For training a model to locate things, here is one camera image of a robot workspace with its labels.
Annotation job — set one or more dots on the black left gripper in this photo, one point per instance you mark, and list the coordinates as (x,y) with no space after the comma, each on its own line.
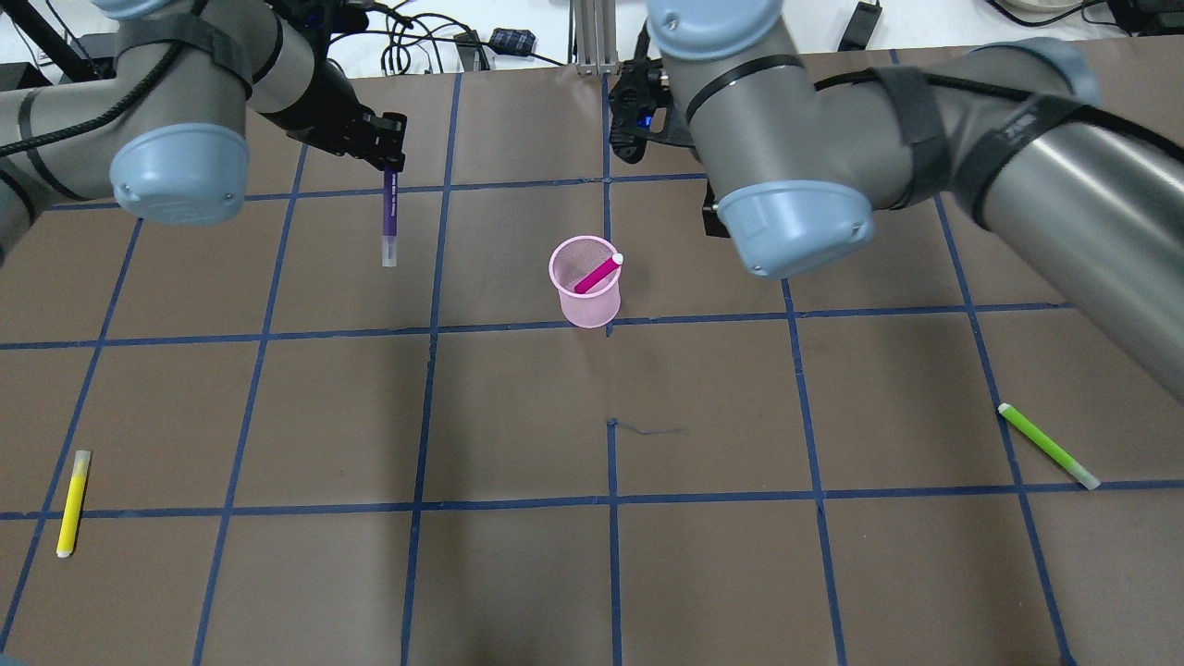
(319,104)

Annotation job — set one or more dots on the black power adapter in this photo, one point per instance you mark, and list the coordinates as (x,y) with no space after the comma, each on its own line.
(860,27)

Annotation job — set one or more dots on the dark patterned small box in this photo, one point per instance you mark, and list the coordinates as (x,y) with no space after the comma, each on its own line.
(512,42)

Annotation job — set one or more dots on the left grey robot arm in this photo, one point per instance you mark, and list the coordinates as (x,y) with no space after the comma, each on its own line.
(165,136)

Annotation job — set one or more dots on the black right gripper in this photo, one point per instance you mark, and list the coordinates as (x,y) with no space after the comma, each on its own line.
(712,219)

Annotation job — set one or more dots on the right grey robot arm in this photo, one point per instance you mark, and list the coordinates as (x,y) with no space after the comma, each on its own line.
(1013,131)

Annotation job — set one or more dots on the green highlighter pen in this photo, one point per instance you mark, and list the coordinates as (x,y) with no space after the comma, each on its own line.
(1053,450)

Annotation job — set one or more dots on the yellow highlighter pen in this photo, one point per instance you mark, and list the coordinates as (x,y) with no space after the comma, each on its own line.
(71,514)

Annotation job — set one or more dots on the pink mesh cup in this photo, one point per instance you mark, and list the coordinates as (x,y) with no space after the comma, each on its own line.
(571,261)

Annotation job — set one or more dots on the aluminium frame post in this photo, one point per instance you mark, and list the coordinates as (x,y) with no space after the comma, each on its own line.
(593,43)

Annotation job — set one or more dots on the purple highlighter pen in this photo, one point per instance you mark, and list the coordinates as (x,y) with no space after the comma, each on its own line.
(389,235)

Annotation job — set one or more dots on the pink highlighter pen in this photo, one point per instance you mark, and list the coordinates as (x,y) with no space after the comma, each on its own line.
(605,270)

